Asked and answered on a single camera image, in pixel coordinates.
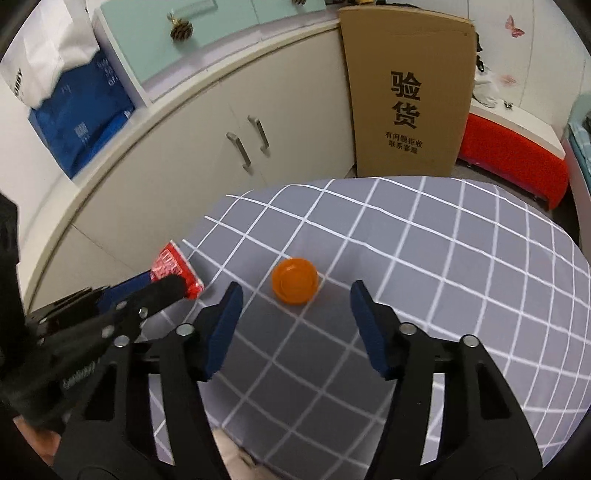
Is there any teal bed mattress cover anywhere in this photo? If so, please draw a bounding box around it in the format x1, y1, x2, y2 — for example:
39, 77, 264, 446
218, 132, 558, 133
567, 91, 591, 188

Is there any blue shopping bag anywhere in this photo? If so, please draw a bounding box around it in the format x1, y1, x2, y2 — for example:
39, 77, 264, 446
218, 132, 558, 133
29, 51, 135, 178

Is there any white paper shopping bag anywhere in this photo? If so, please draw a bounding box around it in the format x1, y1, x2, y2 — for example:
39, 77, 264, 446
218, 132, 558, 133
1, 0, 99, 109

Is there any red storage bench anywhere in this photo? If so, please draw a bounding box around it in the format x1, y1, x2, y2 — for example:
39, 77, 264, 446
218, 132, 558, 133
459, 100, 569, 210

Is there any red torn wrapper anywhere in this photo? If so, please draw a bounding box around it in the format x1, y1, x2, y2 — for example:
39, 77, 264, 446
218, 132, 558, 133
150, 241, 205, 300

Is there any person's left hand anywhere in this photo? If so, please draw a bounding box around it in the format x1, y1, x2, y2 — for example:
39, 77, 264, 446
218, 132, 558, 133
13, 416, 61, 466

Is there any teal drawer cabinet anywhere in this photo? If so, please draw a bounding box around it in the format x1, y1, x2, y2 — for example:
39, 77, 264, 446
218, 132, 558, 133
92, 0, 337, 108

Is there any orange plastic lid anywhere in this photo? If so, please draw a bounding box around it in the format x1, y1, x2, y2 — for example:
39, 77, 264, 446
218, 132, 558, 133
271, 258, 320, 305

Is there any grey checkered tablecloth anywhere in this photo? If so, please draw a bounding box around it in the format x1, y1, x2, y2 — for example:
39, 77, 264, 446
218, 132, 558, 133
142, 177, 590, 479

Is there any brown cardboard box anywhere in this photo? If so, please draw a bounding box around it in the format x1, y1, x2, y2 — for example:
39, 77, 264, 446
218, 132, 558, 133
339, 6, 477, 177

